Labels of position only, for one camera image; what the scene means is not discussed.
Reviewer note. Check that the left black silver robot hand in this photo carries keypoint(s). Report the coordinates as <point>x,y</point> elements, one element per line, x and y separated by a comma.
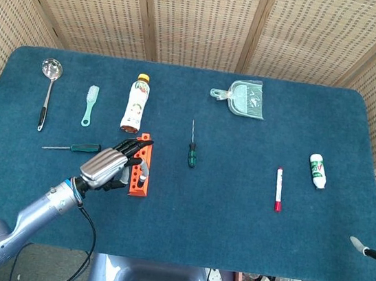
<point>105,166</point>

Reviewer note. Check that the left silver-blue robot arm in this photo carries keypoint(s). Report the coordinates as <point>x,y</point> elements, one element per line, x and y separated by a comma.
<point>40,207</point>

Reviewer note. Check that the orange tool holder block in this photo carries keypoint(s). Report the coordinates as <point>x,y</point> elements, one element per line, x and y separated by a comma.
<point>139,192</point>

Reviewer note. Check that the mint green cleaning brush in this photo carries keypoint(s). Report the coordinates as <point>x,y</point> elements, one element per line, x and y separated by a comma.
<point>90,103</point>

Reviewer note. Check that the white drink bottle yellow cap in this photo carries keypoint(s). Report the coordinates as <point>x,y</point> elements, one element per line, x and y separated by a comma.
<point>136,106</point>

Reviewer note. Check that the green black striped screwdriver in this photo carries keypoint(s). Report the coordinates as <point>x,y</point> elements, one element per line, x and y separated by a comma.
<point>191,156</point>

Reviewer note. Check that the small white green bottle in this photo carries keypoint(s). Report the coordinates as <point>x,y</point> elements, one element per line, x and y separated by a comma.
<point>317,171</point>

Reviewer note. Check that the steel ladle black grip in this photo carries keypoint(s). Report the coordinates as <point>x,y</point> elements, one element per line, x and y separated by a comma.
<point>52,69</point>

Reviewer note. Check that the white marker red cap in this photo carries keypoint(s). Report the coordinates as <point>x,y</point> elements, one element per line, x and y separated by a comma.
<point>278,190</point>

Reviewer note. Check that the blue carpet table cover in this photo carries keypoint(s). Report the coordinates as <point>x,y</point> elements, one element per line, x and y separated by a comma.
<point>214,227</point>

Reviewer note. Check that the mint dustpan in plastic wrap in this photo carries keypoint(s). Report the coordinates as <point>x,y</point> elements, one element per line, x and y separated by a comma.
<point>247,99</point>

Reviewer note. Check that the white perforated plate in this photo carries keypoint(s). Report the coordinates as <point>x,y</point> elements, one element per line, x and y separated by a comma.
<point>215,279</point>

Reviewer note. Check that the woven bamboo folding screen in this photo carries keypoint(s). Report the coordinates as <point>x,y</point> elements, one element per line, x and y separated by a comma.
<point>204,18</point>

